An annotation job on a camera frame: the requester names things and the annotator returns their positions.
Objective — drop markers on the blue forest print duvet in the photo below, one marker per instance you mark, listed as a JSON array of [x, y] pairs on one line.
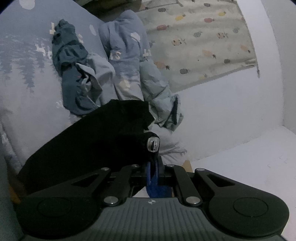
[[52, 59]]

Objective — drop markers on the black garment with drawstring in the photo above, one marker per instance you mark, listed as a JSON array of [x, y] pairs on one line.
[[113, 136]]

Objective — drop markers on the pineapple print bed sheet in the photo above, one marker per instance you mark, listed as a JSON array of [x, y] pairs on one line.
[[195, 41]]

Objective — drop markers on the light teal puffer jacket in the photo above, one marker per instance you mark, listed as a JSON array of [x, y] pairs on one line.
[[164, 105]]

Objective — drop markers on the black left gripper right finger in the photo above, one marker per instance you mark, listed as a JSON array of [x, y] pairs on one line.
[[200, 188]]

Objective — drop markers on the dark blue crumpled garment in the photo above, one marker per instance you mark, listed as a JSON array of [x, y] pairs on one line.
[[67, 54]]

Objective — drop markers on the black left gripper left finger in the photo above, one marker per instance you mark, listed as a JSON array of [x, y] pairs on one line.
[[109, 186]]

